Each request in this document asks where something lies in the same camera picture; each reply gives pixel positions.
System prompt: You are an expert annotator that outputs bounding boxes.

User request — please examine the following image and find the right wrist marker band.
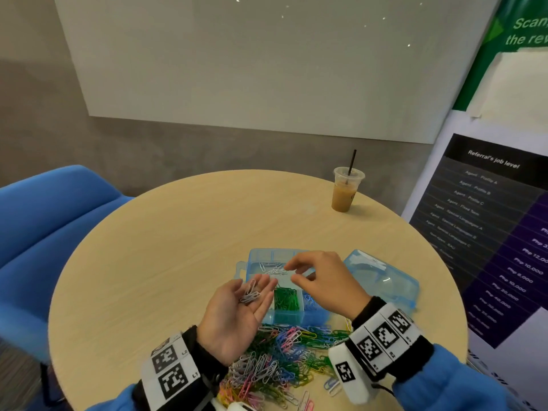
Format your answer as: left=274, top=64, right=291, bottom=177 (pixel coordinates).
left=353, top=304, right=423, bottom=373

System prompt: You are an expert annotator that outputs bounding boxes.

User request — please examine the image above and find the blue upholstered chair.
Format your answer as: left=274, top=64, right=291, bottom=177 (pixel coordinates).
left=0, top=164, right=134, bottom=408

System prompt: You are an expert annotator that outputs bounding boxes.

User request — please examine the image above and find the bunch of green paper clips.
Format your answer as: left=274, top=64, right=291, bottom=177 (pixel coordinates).
left=274, top=287, right=301, bottom=312

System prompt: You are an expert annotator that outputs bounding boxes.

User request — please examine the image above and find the blue transparent box lid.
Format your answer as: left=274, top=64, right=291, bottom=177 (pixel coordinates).
left=344, top=249, right=421, bottom=315

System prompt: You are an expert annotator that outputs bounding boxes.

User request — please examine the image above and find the white wall board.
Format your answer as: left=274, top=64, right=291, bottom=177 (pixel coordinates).
left=53, top=0, right=502, bottom=144

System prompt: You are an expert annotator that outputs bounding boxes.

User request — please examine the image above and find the iced coffee plastic cup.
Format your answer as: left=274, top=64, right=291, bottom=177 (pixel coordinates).
left=331, top=167, right=366, bottom=213

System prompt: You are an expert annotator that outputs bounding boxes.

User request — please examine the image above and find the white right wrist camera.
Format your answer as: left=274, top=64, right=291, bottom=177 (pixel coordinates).
left=329, top=340, right=373, bottom=405

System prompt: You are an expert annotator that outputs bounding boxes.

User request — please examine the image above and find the blue compartment organizer box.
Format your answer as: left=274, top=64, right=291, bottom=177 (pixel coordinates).
left=235, top=247, right=331, bottom=329

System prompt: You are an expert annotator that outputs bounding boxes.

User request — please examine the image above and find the left wrist marker band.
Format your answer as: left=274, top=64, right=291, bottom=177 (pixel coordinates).
left=141, top=333, right=202, bottom=411

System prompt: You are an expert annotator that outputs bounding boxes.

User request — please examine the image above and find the person's right hand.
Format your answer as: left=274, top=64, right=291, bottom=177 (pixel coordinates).
left=285, top=249, right=373, bottom=320

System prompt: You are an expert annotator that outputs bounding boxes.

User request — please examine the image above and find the person's left hand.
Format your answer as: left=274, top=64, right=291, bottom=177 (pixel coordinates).
left=197, top=273, right=279, bottom=366

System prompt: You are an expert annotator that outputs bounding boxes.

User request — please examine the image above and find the pile of coloured paper clips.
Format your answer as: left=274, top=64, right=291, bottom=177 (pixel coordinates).
left=218, top=325, right=352, bottom=411

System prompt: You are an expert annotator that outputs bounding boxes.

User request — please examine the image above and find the person's left forearm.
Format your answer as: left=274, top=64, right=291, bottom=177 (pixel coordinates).
left=86, top=325, right=228, bottom=411

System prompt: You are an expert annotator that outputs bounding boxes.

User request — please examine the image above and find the round wooden table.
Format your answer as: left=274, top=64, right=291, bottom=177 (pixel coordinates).
left=48, top=169, right=469, bottom=411

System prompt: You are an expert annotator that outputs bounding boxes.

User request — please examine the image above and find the standing poster banner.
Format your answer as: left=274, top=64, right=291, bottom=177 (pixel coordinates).
left=402, top=0, right=548, bottom=399

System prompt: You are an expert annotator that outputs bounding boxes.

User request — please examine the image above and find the wrist marker band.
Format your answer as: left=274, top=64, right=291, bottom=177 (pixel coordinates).
left=141, top=333, right=202, bottom=411
left=353, top=304, right=423, bottom=373

